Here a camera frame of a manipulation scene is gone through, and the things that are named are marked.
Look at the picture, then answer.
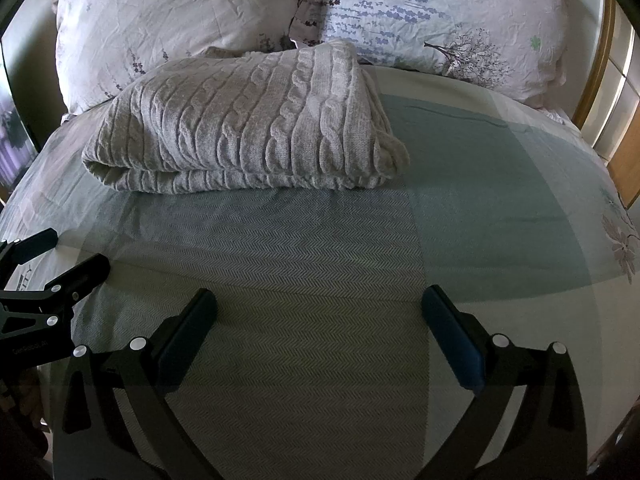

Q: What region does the bed with patterned sheet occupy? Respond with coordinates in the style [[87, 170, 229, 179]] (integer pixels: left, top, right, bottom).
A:
[[0, 57, 640, 480]]

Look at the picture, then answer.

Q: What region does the pink floral pillow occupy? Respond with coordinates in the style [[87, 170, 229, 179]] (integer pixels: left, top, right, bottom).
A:
[[53, 0, 307, 117]]

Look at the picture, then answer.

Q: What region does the purple wall picture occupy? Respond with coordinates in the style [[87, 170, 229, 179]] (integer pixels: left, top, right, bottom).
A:
[[0, 92, 40, 201]]

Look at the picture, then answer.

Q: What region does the wooden bed headboard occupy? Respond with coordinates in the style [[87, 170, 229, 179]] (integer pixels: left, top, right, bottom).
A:
[[570, 0, 640, 211]]

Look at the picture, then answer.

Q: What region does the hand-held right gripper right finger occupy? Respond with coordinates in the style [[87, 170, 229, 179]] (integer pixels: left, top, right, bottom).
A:
[[414, 285, 589, 480]]

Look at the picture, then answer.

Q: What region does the white lavender print pillow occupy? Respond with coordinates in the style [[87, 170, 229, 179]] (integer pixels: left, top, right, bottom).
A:
[[290, 0, 590, 112]]

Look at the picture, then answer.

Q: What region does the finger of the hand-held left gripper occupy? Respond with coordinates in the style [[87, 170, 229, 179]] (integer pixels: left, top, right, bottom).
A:
[[0, 253, 111, 332], [0, 227, 60, 281]]

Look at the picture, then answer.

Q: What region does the cable-knit blanket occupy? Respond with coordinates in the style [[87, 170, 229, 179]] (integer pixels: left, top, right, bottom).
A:
[[81, 39, 412, 195]]

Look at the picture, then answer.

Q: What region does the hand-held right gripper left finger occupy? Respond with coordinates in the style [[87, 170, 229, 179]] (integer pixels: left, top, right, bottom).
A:
[[55, 288, 226, 480]]

